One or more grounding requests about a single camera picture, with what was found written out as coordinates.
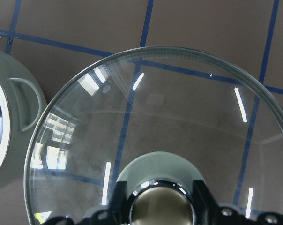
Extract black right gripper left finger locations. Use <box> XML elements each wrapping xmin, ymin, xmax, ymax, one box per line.
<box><xmin>42</xmin><ymin>180</ymin><xmax>133</xmax><ymax>225</ymax></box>

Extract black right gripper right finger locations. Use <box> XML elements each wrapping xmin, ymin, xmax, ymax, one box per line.
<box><xmin>193</xmin><ymin>180</ymin><xmax>283</xmax><ymax>225</ymax></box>

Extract glass pot lid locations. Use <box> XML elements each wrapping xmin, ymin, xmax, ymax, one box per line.
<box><xmin>24</xmin><ymin>47</ymin><xmax>283</xmax><ymax>225</ymax></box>

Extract pale green cooking pot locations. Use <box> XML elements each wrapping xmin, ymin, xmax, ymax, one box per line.
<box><xmin>0</xmin><ymin>51</ymin><xmax>46</xmax><ymax>189</ymax></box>

